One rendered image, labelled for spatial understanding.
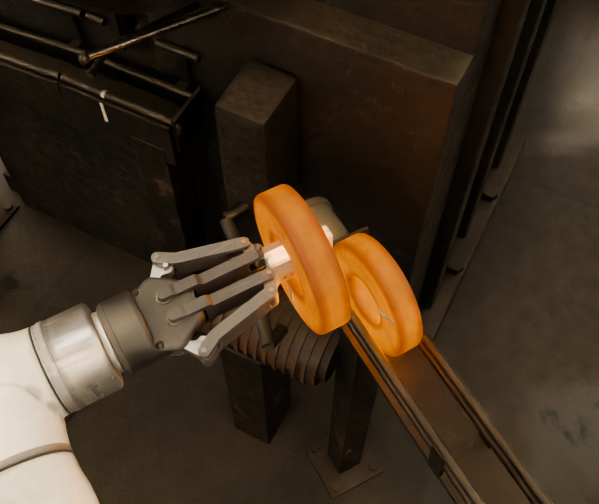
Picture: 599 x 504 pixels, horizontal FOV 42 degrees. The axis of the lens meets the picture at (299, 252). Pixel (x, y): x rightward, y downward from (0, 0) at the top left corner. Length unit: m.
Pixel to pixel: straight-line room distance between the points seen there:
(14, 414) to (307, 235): 0.30
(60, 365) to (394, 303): 0.38
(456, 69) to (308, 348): 0.44
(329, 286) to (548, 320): 1.14
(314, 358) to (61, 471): 0.52
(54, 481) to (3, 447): 0.05
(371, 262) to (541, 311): 0.97
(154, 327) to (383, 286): 0.28
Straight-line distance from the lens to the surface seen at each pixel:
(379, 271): 0.89
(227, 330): 0.73
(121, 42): 0.98
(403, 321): 0.90
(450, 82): 0.96
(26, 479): 0.70
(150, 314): 0.75
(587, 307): 1.86
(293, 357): 1.15
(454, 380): 0.94
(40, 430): 0.72
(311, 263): 0.72
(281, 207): 0.74
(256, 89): 1.04
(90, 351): 0.72
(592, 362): 1.81
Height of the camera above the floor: 1.55
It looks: 58 degrees down
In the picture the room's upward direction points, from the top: straight up
